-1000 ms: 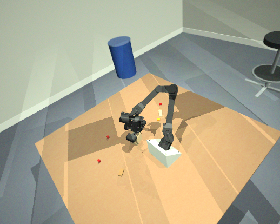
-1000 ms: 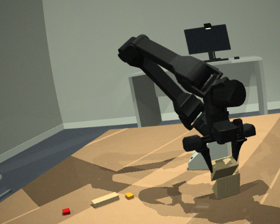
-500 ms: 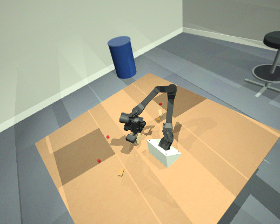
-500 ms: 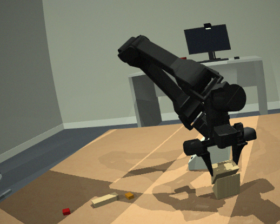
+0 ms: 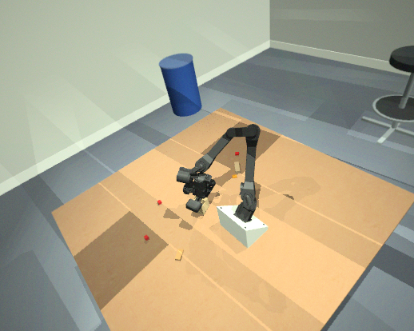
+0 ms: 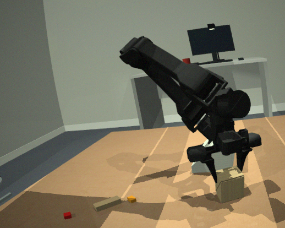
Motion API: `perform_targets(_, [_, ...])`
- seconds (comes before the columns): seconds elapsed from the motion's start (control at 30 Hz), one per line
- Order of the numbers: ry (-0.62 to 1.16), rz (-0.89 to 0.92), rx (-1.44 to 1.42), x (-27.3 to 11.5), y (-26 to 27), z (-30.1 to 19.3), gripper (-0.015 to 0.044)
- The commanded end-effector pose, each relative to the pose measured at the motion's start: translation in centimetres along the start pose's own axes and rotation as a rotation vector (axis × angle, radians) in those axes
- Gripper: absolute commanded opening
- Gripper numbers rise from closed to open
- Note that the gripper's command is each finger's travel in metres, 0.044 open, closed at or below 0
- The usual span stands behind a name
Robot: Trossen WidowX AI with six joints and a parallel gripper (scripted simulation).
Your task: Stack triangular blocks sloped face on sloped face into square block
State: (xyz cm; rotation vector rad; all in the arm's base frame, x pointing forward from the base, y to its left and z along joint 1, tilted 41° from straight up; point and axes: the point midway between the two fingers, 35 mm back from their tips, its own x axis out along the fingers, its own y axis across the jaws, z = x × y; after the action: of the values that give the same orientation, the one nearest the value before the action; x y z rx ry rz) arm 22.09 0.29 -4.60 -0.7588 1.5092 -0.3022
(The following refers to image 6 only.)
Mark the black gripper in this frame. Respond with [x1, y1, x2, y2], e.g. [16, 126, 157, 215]
[187, 118, 262, 183]

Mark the small red block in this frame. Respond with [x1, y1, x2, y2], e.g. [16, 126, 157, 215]
[63, 212, 72, 219]

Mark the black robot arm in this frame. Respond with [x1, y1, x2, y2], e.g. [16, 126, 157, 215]
[120, 36, 251, 156]

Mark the small orange block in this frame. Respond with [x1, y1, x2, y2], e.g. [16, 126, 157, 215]
[127, 196, 136, 203]

